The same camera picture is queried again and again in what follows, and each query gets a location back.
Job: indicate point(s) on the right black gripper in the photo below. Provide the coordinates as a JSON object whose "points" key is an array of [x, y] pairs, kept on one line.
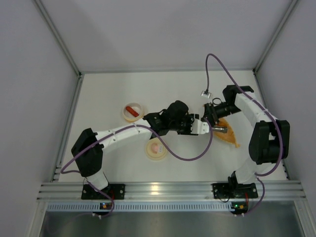
{"points": [[210, 112]]}

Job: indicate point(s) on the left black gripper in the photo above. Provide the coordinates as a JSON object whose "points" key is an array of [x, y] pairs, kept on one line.
{"points": [[185, 124]]}

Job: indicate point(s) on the metal tongs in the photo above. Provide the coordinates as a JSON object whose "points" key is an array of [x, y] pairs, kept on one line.
{"points": [[221, 129]]}

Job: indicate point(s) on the red sausage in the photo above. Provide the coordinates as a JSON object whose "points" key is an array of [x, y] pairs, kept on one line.
{"points": [[132, 111]]}

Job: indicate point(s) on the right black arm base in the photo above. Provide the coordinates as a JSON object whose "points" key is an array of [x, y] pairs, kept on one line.
{"points": [[229, 191]]}

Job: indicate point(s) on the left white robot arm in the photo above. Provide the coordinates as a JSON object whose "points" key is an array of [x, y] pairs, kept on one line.
{"points": [[90, 147]]}

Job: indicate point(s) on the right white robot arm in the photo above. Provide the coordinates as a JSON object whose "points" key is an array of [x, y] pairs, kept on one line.
{"points": [[269, 142]]}

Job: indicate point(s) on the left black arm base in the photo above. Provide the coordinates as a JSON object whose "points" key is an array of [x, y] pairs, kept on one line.
{"points": [[114, 191]]}

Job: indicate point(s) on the fish-shaped woven basket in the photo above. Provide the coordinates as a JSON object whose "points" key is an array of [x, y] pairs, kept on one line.
{"points": [[228, 137]]}

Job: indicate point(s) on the orange bowl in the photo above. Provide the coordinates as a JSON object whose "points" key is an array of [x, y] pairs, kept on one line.
{"points": [[138, 108]]}

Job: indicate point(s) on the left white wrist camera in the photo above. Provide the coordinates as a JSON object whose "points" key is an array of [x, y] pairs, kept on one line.
{"points": [[200, 127]]}

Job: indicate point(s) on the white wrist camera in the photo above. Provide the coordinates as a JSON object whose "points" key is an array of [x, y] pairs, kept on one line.
{"points": [[206, 94], [200, 127]]}

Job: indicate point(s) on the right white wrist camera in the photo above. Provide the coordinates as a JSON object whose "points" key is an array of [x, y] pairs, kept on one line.
{"points": [[206, 94]]}

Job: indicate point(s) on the cream lid pink handle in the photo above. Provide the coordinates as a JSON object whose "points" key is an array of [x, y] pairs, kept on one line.
{"points": [[155, 150]]}

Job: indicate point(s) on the aluminium mounting rail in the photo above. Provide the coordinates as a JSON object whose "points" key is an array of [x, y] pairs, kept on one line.
{"points": [[172, 191]]}

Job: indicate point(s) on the slotted cable duct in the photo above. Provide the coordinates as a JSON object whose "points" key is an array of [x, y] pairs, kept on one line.
{"points": [[138, 206]]}

